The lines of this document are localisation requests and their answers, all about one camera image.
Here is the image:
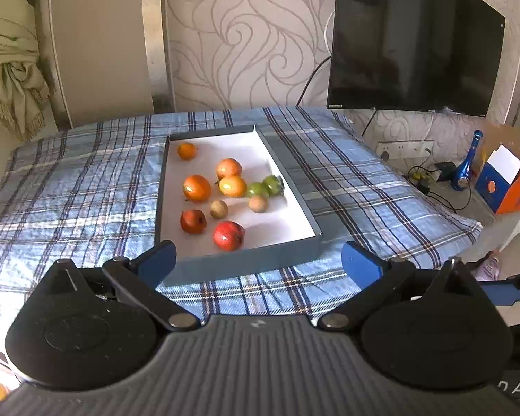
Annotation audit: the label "bright red apple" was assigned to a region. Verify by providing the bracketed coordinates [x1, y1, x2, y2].
[213, 221, 246, 252]

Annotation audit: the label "white wall socket strip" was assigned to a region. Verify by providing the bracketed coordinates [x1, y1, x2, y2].
[377, 140, 435, 161]

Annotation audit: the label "beige fringed curtain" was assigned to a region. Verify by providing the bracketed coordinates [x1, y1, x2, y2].
[0, 0, 53, 142]

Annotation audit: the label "tangled black floor cables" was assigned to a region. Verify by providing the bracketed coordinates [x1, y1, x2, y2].
[406, 164, 474, 214]

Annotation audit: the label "black flat television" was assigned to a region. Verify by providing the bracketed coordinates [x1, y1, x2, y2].
[326, 0, 507, 118]

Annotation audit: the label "grey box with white inside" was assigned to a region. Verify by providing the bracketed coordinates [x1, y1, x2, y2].
[155, 124, 323, 287]

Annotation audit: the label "pink slipper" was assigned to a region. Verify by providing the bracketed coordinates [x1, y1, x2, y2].
[466, 249, 502, 282]

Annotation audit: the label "black television cable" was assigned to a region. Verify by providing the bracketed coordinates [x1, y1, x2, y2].
[297, 54, 333, 107]

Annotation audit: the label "silver metal pillar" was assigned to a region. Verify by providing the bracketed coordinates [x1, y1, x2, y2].
[141, 0, 177, 114]

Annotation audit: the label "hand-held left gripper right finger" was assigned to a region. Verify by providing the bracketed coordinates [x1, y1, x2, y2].
[317, 240, 500, 331]

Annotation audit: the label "yellow-orange lemon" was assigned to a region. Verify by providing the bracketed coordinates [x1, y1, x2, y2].
[218, 175, 248, 199]

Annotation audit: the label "blue glass bottle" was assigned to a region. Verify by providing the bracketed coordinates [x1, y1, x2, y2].
[452, 130, 485, 192]

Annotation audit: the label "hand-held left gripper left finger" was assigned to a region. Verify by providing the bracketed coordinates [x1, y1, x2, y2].
[25, 239, 202, 333]

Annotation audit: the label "orange and blue carton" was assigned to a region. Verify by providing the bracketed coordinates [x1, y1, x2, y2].
[474, 123, 520, 216]

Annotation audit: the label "orange-red apple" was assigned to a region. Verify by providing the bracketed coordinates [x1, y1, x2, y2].
[180, 210, 208, 235]

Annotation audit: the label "blue plaid blanket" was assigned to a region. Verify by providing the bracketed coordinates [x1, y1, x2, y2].
[0, 106, 483, 356]

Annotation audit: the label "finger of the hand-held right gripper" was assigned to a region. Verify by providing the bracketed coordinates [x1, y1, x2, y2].
[477, 274, 520, 308]

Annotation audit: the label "black charger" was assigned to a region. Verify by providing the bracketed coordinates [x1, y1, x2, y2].
[433, 162, 458, 181]

